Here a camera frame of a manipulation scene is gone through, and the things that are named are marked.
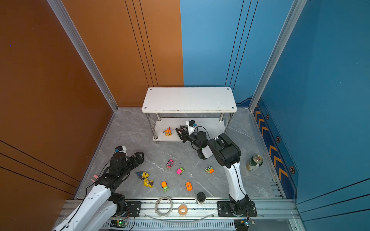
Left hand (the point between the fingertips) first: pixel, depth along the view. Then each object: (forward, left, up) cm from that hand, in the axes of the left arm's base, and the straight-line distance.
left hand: (139, 155), depth 85 cm
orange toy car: (-16, -30, -6) cm, 34 cm away
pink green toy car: (-7, -24, -6) cm, 26 cm away
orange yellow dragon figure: (+14, -16, +4) cm, 22 cm away
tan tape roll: (-26, -27, -10) cm, 39 cm away
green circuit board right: (-32, -56, -8) cm, 65 cm away
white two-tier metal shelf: (+13, -18, +27) cm, 35 cm away
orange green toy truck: (-16, -17, -5) cm, 24 cm away
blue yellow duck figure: (-10, -3, -5) cm, 11 cm away
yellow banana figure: (-14, -6, -5) cm, 16 cm away
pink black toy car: (-3, -18, -5) cm, 19 cm away
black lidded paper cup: (-23, -36, +3) cm, 43 cm away
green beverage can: (-5, -67, +4) cm, 67 cm away
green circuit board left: (-33, +5, -9) cm, 34 cm away
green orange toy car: (-6, -42, -5) cm, 43 cm away
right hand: (+17, -22, +4) cm, 28 cm away
